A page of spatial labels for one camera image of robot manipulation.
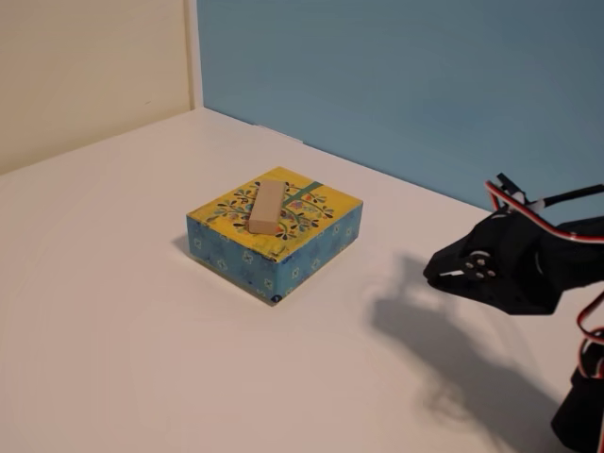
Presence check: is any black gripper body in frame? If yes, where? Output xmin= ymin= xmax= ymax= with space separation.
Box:
xmin=471 ymin=212 xmax=565 ymax=317

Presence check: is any wooden Jenga block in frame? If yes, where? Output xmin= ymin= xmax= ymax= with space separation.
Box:
xmin=247 ymin=178 xmax=288 ymax=236

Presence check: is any red white black servo cable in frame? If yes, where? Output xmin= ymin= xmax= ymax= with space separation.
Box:
xmin=484 ymin=172 xmax=604 ymax=245
xmin=575 ymin=290 xmax=604 ymax=381

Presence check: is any yellow blue floral box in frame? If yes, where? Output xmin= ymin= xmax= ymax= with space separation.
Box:
xmin=186 ymin=165 xmax=364 ymax=307

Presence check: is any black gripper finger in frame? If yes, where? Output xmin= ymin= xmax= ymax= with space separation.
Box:
xmin=423 ymin=237 xmax=497 ymax=285
xmin=426 ymin=274 xmax=493 ymax=304

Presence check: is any black camera cable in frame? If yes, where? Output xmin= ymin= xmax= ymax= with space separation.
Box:
xmin=516 ymin=182 xmax=604 ymax=213

